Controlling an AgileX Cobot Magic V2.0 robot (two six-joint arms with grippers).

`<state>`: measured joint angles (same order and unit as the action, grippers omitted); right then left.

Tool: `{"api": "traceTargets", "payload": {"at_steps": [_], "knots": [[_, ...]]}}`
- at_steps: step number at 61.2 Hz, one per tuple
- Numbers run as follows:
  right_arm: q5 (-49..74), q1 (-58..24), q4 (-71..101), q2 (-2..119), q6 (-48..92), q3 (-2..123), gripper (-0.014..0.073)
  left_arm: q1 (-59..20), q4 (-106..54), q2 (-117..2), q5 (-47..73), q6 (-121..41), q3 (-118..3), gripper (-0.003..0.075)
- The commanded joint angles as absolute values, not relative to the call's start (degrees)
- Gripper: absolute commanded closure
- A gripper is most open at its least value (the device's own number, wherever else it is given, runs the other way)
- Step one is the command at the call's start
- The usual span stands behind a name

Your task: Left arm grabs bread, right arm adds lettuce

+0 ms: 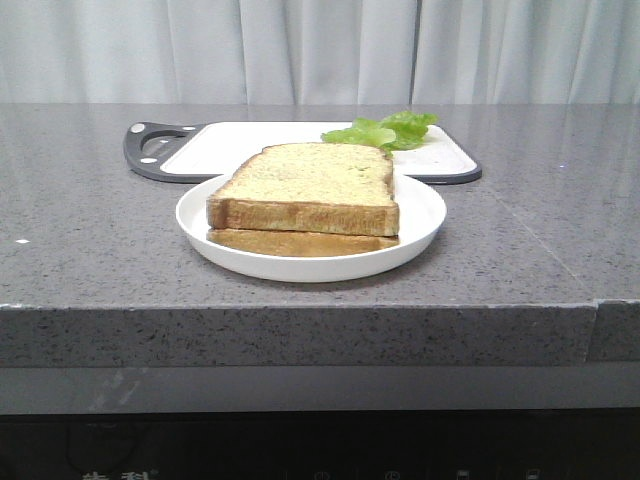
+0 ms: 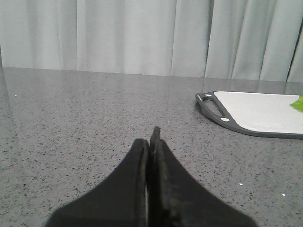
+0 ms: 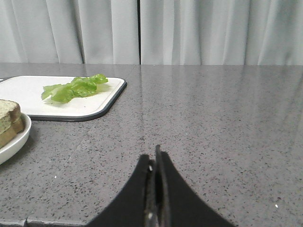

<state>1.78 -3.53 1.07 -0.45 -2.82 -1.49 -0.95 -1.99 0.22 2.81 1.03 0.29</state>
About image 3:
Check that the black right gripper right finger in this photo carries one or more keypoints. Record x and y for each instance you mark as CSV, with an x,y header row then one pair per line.
x,y
178,204

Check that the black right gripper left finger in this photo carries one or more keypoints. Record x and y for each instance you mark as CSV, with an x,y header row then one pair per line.
x,y
134,205

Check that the green lettuce leaf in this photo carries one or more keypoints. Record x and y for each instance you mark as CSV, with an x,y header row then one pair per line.
x,y
79,87

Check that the toasted bread slice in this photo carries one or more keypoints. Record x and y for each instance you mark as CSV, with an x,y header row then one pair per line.
x,y
9,113
10,133

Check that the white round plate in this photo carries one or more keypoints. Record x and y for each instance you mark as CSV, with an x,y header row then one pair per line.
x,y
10,149

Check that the white cutting board grey rim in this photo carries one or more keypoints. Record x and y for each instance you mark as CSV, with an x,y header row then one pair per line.
x,y
26,90

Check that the grey curtain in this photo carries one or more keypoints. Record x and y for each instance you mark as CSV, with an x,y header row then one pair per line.
x,y
155,32

